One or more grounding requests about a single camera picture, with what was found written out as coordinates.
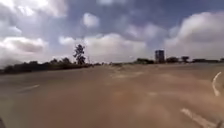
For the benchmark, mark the tall dark tree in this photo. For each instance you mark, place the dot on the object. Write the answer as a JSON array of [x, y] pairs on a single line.
[[79, 54]]

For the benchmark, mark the tall building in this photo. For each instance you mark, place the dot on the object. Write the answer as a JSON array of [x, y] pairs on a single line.
[[159, 56]]

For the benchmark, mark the row of bushes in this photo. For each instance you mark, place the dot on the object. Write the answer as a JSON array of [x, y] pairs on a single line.
[[180, 60]]

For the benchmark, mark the row of low dark trees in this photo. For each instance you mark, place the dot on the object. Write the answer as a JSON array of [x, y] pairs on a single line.
[[43, 66]]

